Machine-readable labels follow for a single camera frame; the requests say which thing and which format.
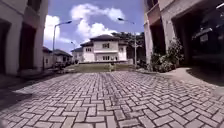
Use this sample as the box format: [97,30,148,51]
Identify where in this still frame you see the dark trees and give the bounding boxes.
[111,31,147,63]

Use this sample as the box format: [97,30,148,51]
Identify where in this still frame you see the green bushes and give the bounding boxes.
[146,38,185,74]

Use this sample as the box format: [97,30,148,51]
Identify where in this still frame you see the pale multi-storey building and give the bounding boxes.
[143,0,224,73]
[0,0,50,78]

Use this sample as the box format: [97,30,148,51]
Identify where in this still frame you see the pale concrete driveway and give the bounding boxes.
[159,66,224,98]

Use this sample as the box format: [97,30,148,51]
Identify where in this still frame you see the grey brick paved road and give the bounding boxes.
[0,70,224,128]

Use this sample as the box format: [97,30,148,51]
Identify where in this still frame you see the white house with dark roof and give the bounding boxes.
[70,34,129,64]

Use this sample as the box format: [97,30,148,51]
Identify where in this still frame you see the small house with dark roof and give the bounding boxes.
[42,46,74,69]

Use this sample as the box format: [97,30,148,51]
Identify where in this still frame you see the grass patch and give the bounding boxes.
[64,63,134,74]

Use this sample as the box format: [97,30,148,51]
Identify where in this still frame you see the street lamp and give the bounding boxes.
[117,17,138,69]
[51,20,73,69]

